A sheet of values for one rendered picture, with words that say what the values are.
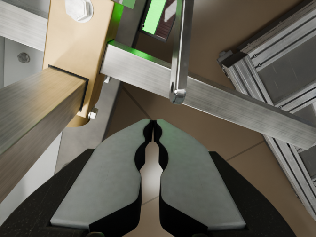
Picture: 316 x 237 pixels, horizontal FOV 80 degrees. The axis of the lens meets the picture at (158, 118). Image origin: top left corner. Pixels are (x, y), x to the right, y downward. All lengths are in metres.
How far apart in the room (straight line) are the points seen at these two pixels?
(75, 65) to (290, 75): 0.92
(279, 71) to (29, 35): 0.91
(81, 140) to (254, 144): 1.17
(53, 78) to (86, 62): 0.03
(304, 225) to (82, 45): 2.22
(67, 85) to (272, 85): 0.90
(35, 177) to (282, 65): 0.98
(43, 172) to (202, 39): 0.87
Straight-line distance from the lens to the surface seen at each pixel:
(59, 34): 0.20
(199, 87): 0.21
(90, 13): 0.19
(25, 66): 0.49
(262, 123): 0.25
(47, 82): 0.18
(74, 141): 0.42
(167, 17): 0.31
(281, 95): 1.03
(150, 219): 1.80
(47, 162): 0.60
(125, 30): 0.32
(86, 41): 0.19
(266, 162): 1.54
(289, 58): 0.98
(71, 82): 0.19
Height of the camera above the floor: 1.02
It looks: 62 degrees down
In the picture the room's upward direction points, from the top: 179 degrees clockwise
